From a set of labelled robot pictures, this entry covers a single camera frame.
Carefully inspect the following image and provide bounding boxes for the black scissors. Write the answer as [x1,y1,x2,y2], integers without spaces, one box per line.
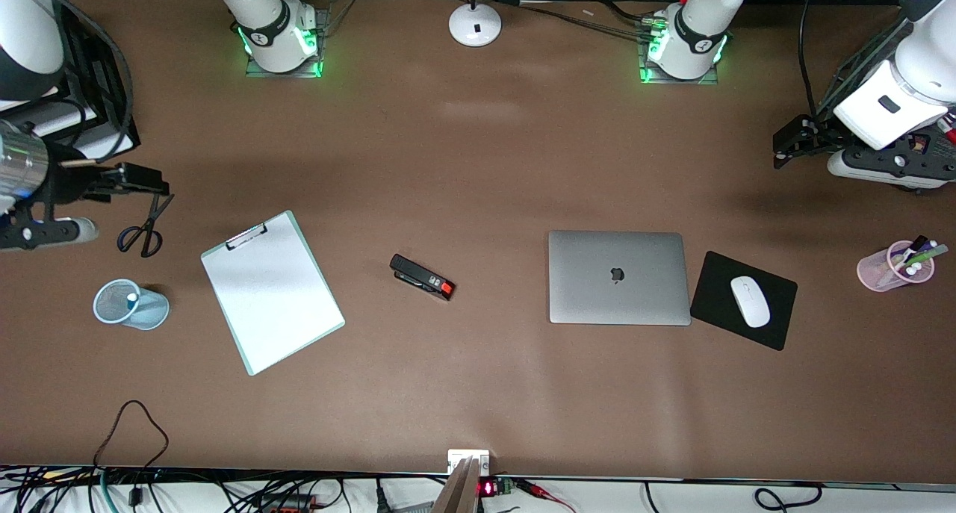
[117,192,176,258]

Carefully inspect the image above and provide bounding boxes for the teal clipboard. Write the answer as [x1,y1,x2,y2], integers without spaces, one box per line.
[200,210,347,377]

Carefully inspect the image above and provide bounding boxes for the black wire mesh tray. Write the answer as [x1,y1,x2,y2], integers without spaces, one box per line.
[818,16,956,193]

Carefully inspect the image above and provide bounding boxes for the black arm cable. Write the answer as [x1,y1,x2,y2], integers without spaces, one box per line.
[798,0,823,119]
[7,0,136,163]

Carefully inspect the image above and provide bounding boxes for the white metal bracket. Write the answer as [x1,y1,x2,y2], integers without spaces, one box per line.
[447,449,491,475]

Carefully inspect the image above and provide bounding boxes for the grey camera stand post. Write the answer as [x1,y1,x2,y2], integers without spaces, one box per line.
[432,456,483,513]

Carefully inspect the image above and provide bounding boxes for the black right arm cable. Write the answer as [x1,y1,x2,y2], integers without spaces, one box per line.
[7,0,136,163]

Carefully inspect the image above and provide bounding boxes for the black capped marker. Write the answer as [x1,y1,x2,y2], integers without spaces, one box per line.
[891,234,929,275]

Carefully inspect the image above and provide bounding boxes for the red wire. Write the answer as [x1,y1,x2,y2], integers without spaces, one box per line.
[515,478,577,513]

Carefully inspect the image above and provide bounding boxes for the white round lamp base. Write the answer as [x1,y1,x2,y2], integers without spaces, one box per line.
[448,0,503,49]

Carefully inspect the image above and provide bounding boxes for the black looped cable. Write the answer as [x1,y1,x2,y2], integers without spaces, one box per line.
[93,399,170,499]

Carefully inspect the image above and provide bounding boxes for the black stacked document trays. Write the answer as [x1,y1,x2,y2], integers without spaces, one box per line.
[0,0,141,172]

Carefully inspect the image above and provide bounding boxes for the black stapler red end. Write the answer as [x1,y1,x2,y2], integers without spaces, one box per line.
[389,253,456,302]

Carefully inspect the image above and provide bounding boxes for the white computer mouse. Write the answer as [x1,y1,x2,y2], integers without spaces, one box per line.
[730,276,772,329]

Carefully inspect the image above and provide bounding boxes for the black mouse pad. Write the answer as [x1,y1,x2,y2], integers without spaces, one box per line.
[689,250,798,352]

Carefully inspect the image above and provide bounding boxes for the black cable bundle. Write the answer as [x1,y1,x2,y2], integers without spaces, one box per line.
[0,464,434,513]

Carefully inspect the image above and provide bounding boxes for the white paper sheet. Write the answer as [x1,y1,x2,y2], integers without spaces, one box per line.
[203,214,344,373]

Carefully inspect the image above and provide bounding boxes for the blue mesh pen cup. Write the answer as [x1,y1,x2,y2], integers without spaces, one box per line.
[93,279,170,331]

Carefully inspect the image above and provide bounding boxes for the silver laptop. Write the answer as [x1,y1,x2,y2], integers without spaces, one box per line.
[547,230,692,327]

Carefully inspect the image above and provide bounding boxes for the green pen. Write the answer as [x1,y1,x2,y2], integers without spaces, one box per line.
[904,244,949,270]

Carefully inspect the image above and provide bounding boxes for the pink translucent pen cup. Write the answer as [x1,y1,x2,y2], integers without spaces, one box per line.
[857,240,936,293]

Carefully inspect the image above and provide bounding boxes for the black coiled cable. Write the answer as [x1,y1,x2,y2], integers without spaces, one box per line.
[753,483,825,512]

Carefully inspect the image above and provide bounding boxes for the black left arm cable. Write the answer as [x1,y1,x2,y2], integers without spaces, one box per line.
[798,0,823,119]

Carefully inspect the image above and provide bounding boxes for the black cables across table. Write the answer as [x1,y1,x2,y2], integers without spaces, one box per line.
[515,0,669,40]

